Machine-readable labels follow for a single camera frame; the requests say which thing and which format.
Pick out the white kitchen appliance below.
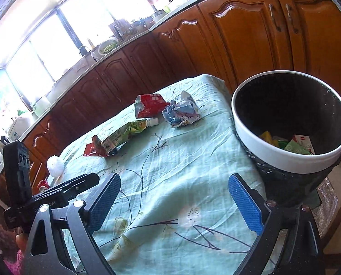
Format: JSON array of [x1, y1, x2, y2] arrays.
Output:
[[7, 115, 35, 141]]

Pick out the white bowl of green vegetables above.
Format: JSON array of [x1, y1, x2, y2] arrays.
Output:
[[97, 38, 119, 56]]

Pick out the chrome kitchen faucet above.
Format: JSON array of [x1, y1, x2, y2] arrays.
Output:
[[78, 45, 98, 62]]

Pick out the knife block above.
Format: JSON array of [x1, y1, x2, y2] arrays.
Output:
[[109, 19, 128, 36]]

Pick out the crumpled red wrapper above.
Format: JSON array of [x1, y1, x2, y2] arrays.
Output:
[[83, 135, 117, 159]]

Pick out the grey kitchen countertop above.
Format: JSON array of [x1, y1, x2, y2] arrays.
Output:
[[21, 0, 226, 144]]

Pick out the green packet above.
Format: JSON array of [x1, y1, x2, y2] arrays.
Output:
[[283, 142, 311, 156]]

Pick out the crumpled blue and white paper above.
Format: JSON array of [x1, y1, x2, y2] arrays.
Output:
[[162, 91, 201, 128]]

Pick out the person's left hand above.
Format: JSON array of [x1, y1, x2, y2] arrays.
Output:
[[15, 233, 27, 252]]

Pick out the green drink pouch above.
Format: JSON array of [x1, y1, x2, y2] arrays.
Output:
[[101, 120, 160, 156]]

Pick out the kitchen window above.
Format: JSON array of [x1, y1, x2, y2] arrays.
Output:
[[5, 0, 160, 101]]

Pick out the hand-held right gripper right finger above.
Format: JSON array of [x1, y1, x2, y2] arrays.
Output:
[[228, 173, 324, 275]]

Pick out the black bin with white rim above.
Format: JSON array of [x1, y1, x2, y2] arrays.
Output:
[[231, 70, 341, 207]]

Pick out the wooden lower cabinets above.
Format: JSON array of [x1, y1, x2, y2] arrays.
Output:
[[20, 0, 341, 179]]

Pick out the small white foam fruit net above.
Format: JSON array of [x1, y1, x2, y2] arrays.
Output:
[[46, 155, 65, 179]]

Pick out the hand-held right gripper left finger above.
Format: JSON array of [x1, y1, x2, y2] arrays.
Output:
[[22, 173, 122, 275]]

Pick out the red and silver foil wrapper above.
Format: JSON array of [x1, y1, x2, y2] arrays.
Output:
[[134, 93, 172, 119]]

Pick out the crushed red drink can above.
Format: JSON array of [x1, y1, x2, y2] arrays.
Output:
[[37, 179, 51, 194]]

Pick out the yellow plastic wrapper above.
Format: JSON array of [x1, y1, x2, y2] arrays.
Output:
[[259, 131, 277, 147]]

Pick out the pale green canister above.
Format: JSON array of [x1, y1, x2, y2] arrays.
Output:
[[31, 96, 52, 117]]

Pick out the teal floral tablecloth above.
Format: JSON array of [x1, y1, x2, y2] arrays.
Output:
[[54, 74, 277, 275]]

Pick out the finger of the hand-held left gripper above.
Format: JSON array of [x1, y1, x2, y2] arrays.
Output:
[[48, 173, 100, 204]]

